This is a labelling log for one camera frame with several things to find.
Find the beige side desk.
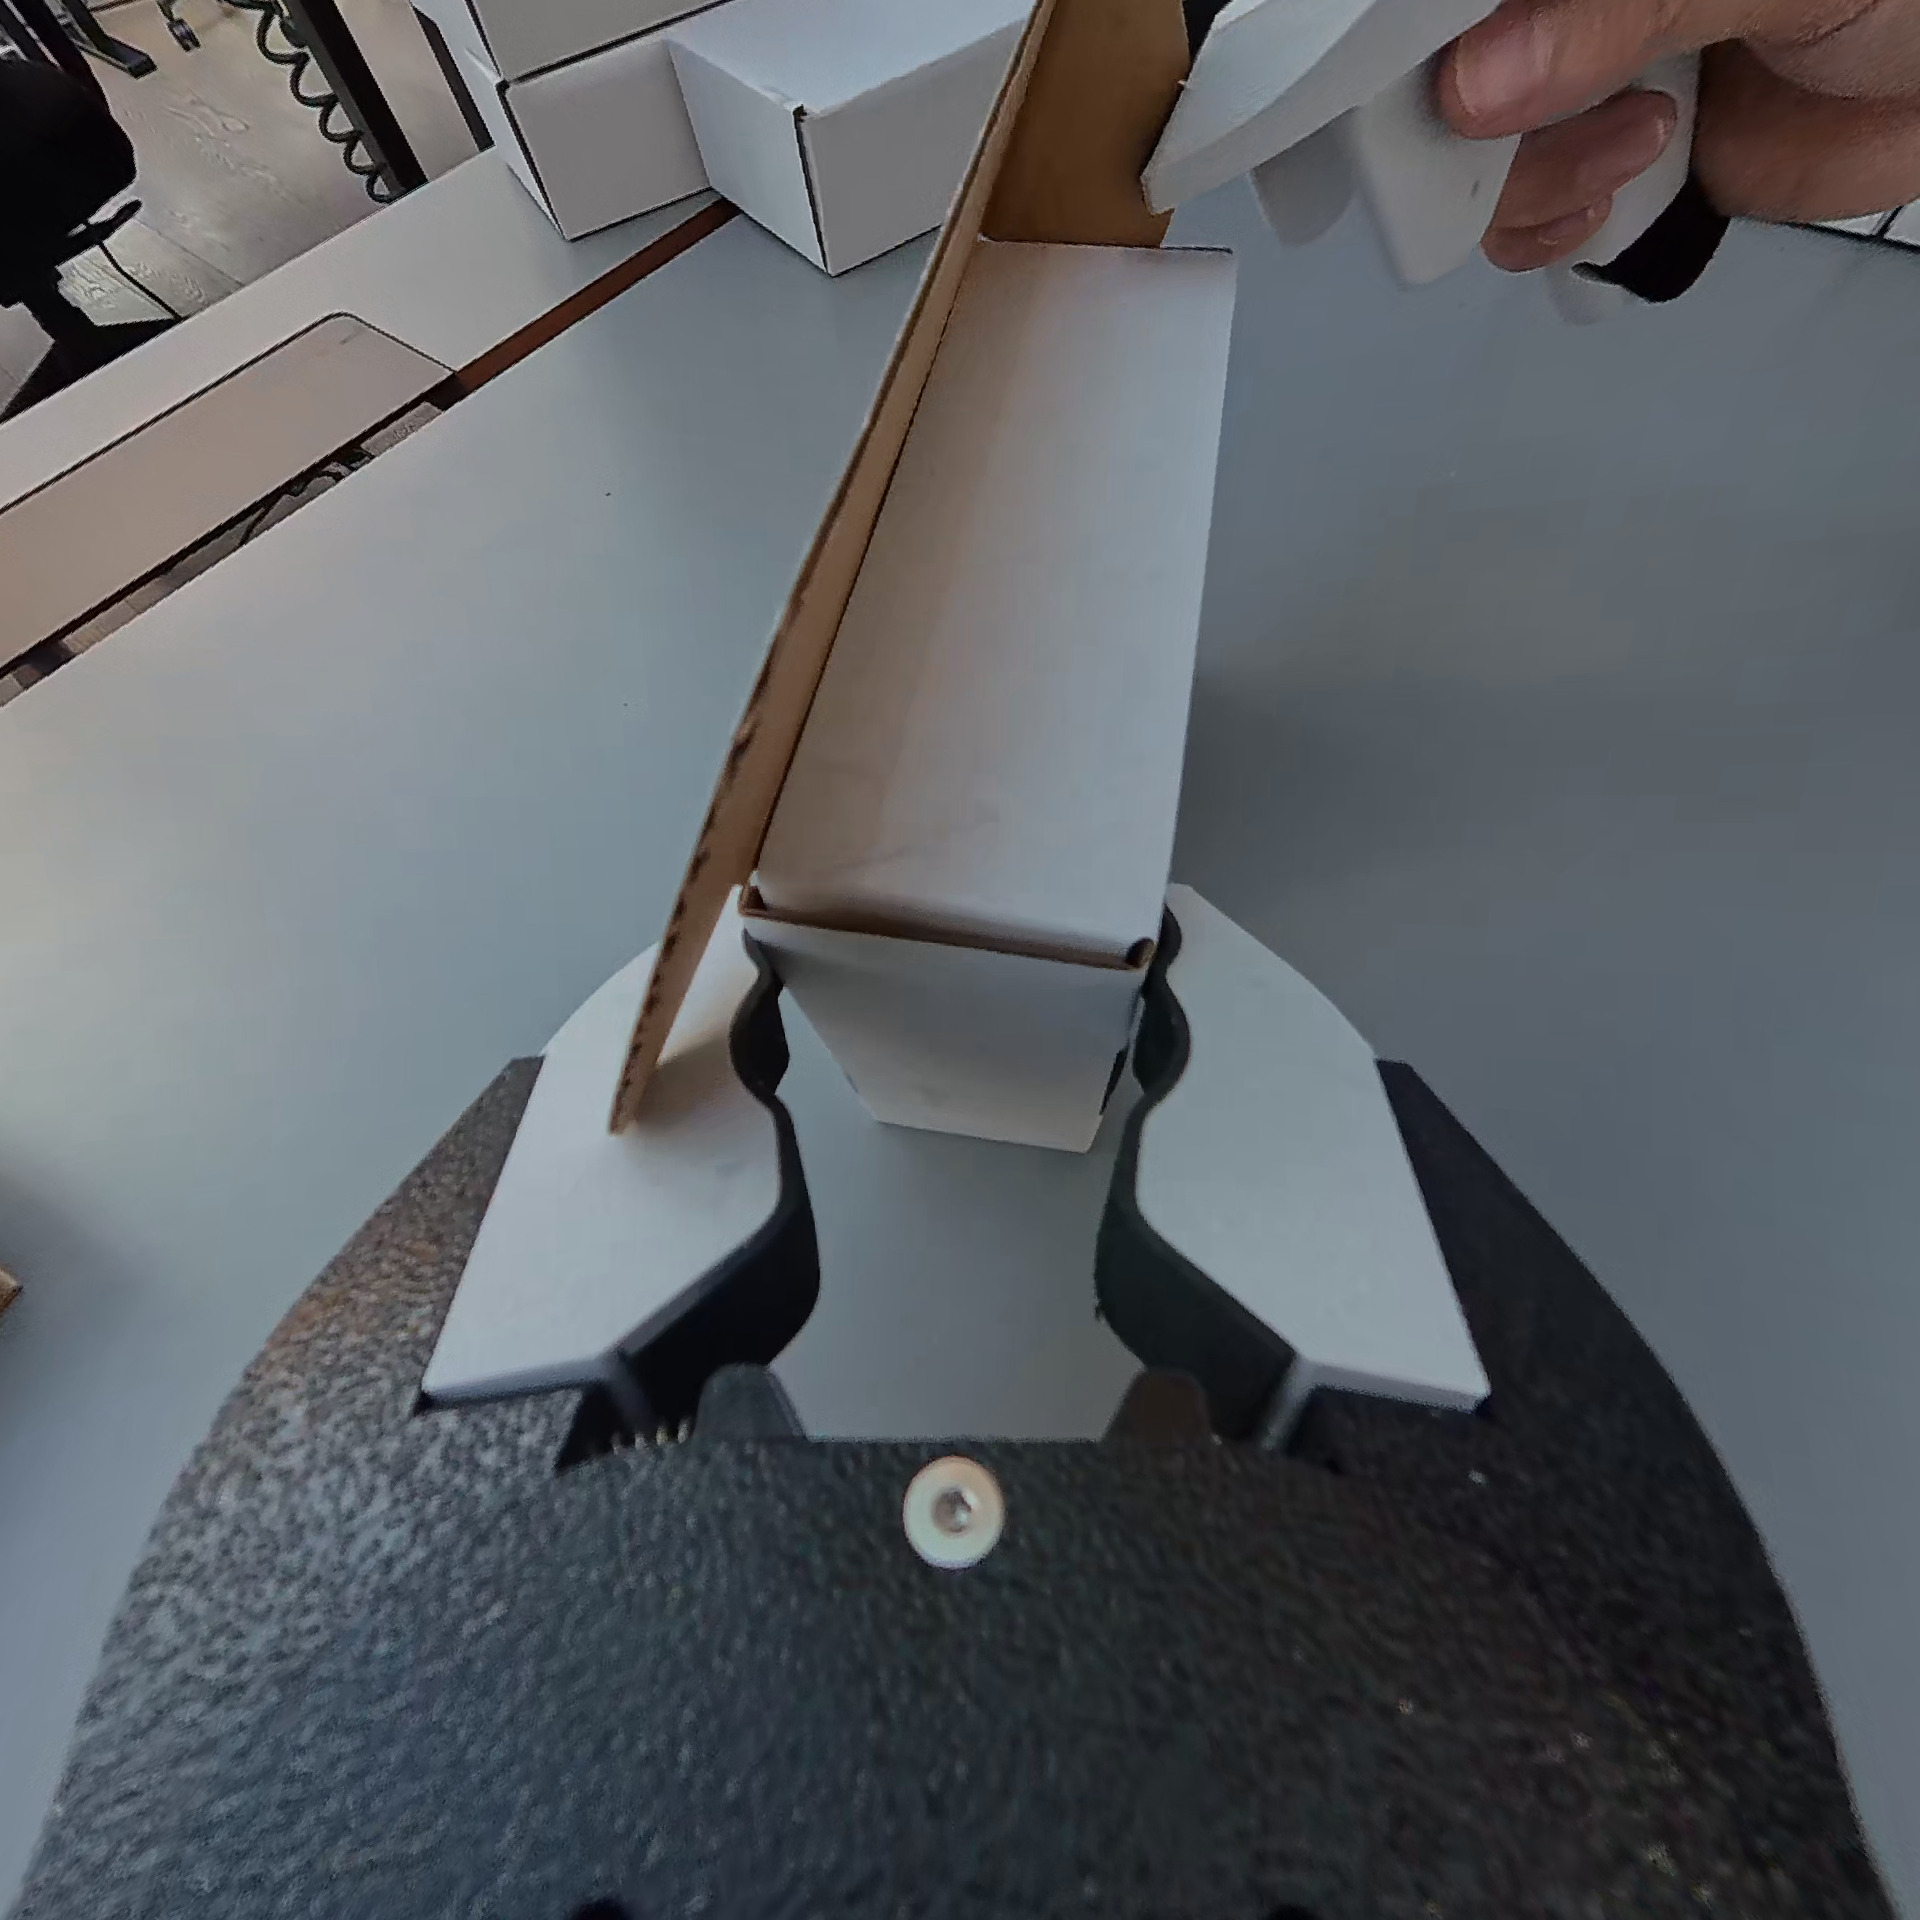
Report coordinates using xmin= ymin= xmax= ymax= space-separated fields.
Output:
xmin=0 ymin=310 xmax=457 ymax=669

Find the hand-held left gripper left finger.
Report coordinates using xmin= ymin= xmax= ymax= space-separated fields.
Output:
xmin=421 ymin=882 xmax=827 ymax=1424

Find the white cardboard box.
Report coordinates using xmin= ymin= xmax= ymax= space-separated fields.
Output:
xmin=498 ymin=56 xmax=726 ymax=246
xmin=667 ymin=0 xmax=1057 ymax=278
xmin=605 ymin=0 xmax=1242 ymax=1156

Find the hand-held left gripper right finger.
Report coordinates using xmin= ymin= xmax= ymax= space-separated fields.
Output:
xmin=1096 ymin=882 xmax=1494 ymax=1452

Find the closed white cardboard box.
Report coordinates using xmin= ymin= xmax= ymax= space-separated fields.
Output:
xmin=667 ymin=0 xmax=1057 ymax=278
xmin=498 ymin=56 xmax=726 ymax=246

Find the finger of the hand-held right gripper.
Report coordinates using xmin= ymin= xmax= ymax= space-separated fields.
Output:
xmin=1136 ymin=0 xmax=1504 ymax=216

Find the black desk leg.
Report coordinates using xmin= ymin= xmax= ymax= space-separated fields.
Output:
xmin=288 ymin=0 xmax=501 ymax=207

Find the black coiled cable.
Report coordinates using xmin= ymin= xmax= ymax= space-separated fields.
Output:
xmin=245 ymin=0 xmax=406 ymax=199

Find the person's right hand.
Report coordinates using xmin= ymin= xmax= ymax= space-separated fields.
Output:
xmin=1428 ymin=0 xmax=1920 ymax=273

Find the black office chair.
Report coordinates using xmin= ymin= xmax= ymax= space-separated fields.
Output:
xmin=0 ymin=56 xmax=139 ymax=349

